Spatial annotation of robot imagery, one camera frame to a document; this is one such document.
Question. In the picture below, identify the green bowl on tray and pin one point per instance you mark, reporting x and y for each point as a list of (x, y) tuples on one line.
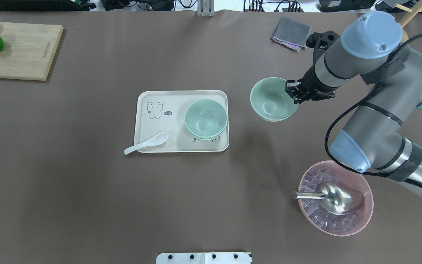
[(206, 132)]

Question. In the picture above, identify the green bowl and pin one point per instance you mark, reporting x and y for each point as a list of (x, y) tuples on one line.
[(270, 101), (206, 112), (206, 132)]

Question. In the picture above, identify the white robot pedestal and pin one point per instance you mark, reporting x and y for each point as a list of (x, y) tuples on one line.
[(204, 258)]

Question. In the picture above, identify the grey folded cloth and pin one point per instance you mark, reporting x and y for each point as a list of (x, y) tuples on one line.
[(291, 34)]

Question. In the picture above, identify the aluminium frame post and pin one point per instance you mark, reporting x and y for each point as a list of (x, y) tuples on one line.
[(205, 8)]

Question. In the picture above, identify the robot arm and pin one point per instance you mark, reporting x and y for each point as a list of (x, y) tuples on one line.
[(371, 47)]

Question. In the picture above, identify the bamboo cutting board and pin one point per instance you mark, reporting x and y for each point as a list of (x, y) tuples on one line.
[(29, 50)]

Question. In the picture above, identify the wooden mug tree stand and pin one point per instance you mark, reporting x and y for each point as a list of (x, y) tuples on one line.
[(410, 14)]

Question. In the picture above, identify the cream serving tray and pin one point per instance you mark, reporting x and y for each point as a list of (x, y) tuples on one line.
[(164, 111)]

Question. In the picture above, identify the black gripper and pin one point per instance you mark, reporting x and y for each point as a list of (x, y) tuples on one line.
[(311, 87)]

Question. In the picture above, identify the white ceramic spoon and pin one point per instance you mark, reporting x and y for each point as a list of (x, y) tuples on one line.
[(158, 139)]

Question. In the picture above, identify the metal ice scoop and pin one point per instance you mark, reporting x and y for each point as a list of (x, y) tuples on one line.
[(335, 198)]

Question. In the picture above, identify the pink bowl with ice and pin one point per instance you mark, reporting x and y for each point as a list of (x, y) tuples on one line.
[(318, 216)]

